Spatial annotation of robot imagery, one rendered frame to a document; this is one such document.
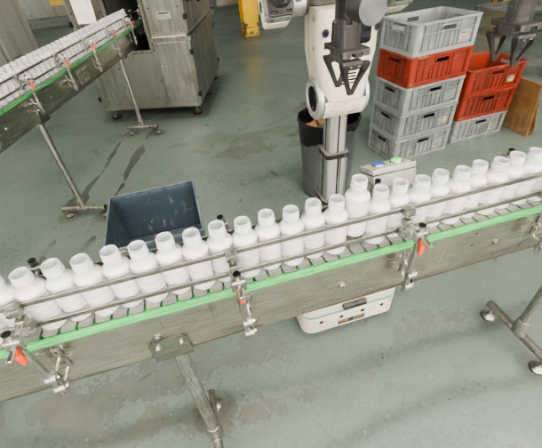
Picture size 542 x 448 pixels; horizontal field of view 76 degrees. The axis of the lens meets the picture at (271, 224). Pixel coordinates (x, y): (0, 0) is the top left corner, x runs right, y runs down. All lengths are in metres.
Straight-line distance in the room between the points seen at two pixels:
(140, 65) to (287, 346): 3.55
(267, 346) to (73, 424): 0.96
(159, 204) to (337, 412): 1.19
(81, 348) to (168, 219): 0.67
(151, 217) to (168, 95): 3.19
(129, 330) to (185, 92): 3.78
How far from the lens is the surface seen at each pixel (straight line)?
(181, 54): 4.34
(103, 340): 0.95
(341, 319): 1.90
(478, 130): 3.99
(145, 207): 1.43
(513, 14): 1.12
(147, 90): 4.59
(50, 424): 2.10
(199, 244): 0.79
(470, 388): 1.98
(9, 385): 1.09
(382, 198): 0.88
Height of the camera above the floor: 1.66
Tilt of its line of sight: 40 degrees down
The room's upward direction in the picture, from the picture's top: 5 degrees counter-clockwise
